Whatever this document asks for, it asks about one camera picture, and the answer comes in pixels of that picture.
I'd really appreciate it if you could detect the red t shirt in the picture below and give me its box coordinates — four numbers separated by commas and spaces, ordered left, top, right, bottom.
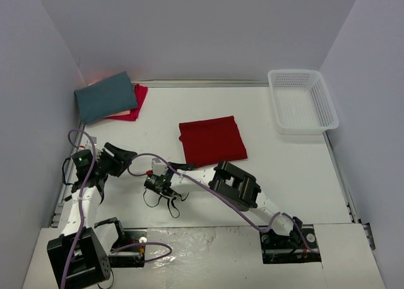
179, 115, 247, 168
107, 84, 148, 122

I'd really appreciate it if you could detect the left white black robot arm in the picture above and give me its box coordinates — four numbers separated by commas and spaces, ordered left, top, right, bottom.
47, 143, 137, 288

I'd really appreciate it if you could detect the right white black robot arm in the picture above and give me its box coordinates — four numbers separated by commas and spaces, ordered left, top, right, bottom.
144, 158, 303, 247

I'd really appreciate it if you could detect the folded pink t shirt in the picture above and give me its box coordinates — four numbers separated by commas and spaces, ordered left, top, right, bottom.
109, 110, 131, 117

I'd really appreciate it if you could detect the folded teal t shirt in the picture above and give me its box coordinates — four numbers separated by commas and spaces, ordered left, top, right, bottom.
74, 71, 138, 125

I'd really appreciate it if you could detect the folded red t shirt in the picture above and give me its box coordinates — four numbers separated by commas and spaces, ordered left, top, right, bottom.
107, 84, 148, 122

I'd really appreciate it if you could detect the white plastic basket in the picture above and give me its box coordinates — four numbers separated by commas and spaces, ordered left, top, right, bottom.
268, 69, 339, 135

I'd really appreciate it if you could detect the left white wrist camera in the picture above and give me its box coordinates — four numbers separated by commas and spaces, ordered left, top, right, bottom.
79, 140, 102, 160

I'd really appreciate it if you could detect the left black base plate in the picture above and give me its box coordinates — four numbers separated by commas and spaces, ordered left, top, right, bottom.
109, 228, 147, 268

